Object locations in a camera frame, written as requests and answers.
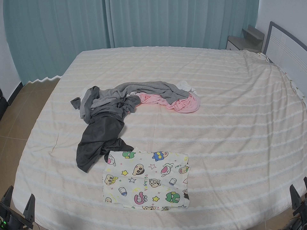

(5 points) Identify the white printed pyjama top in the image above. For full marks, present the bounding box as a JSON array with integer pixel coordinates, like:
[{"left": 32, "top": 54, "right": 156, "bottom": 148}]
[{"left": 103, "top": 146, "right": 191, "bottom": 211}]

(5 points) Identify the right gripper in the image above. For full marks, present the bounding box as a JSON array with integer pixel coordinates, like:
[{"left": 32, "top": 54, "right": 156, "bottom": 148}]
[{"left": 289, "top": 176, "right": 307, "bottom": 216}]

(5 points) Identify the black chest of drawers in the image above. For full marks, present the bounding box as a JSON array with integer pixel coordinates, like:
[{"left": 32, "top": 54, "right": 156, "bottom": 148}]
[{"left": 0, "top": 88, "right": 8, "bottom": 122}]

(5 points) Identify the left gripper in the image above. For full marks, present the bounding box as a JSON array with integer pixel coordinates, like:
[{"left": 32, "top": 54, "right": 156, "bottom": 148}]
[{"left": 0, "top": 185, "right": 36, "bottom": 230}]

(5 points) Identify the bed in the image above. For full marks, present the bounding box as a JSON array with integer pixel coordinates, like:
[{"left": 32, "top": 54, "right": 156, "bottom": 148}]
[{"left": 12, "top": 21, "right": 307, "bottom": 230}]

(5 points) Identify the blue-green curtain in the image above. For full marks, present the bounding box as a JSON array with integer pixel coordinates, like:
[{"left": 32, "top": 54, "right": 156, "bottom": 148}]
[
  {"left": 4, "top": 0, "right": 113, "bottom": 86},
  {"left": 104, "top": 0, "right": 260, "bottom": 50}
]

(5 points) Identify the grey bedside table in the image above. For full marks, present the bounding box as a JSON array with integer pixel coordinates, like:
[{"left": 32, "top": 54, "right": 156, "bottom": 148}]
[{"left": 227, "top": 25, "right": 265, "bottom": 53}]

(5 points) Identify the white printed pillow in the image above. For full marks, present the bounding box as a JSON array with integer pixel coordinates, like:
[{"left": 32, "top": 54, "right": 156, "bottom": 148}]
[{"left": 283, "top": 69, "right": 307, "bottom": 105}]

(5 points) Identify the pile of clothes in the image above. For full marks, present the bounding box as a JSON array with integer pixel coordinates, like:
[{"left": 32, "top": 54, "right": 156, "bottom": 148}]
[{"left": 70, "top": 80, "right": 201, "bottom": 173}]

